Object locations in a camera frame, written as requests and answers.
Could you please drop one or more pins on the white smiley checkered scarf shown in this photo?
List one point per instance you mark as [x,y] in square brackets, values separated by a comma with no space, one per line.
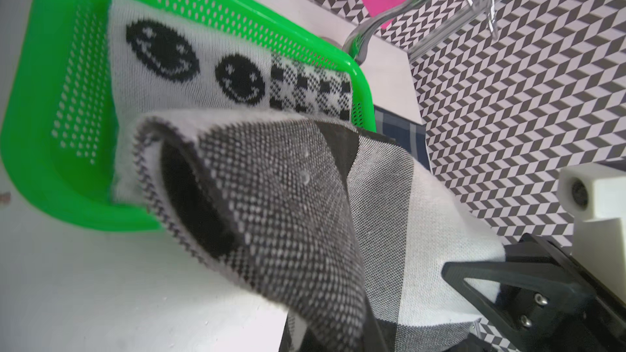
[160,61]

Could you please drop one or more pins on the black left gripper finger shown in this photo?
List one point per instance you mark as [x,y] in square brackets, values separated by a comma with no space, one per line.
[515,296]

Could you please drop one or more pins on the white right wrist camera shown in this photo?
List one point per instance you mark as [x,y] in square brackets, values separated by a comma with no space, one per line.
[594,195]

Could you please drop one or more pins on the green plastic perforated basket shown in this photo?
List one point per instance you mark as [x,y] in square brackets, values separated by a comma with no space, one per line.
[60,127]

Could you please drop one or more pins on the black grey block scarf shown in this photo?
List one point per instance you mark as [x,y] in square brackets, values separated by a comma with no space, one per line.
[340,225]

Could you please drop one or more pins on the navy plaid folded scarf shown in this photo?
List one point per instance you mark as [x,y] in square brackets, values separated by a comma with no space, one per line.
[409,135]

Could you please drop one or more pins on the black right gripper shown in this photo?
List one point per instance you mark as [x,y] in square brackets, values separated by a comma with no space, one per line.
[599,327]

